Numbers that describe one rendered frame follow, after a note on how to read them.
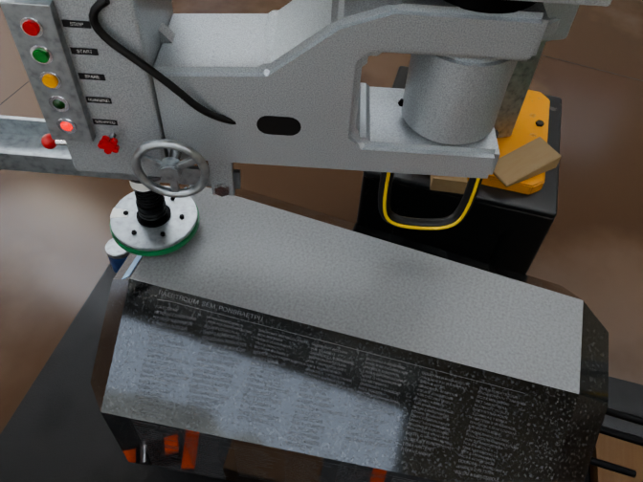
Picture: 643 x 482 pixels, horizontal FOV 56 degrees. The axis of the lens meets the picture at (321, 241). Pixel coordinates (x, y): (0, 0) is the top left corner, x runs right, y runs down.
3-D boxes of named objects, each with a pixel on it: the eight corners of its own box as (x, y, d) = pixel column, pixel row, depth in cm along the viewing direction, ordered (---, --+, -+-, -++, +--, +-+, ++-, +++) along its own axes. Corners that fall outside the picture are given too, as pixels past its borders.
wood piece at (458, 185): (431, 145, 193) (434, 133, 189) (462, 149, 192) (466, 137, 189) (429, 189, 180) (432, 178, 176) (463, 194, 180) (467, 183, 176)
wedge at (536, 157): (535, 147, 194) (540, 136, 190) (556, 167, 189) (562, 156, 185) (485, 166, 187) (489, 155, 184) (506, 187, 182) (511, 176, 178)
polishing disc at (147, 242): (206, 193, 161) (205, 185, 159) (191, 259, 147) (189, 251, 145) (122, 188, 161) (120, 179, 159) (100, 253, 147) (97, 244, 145)
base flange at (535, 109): (410, 75, 223) (412, 63, 219) (546, 102, 216) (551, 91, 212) (383, 163, 192) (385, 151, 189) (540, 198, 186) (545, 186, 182)
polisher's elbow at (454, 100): (416, 78, 132) (432, -8, 117) (502, 104, 128) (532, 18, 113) (386, 129, 121) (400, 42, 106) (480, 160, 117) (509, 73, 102)
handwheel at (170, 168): (219, 169, 129) (212, 113, 118) (211, 204, 123) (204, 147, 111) (148, 164, 129) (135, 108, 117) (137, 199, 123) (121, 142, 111)
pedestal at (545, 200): (371, 194, 286) (392, 57, 229) (512, 227, 277) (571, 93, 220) (336, 306, 245) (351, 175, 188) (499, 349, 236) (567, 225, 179)
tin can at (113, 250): (121, 279, 247) (114, 259, 237) (107, 264, 252) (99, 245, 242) (142, 266, 252) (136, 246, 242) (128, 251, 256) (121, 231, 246)
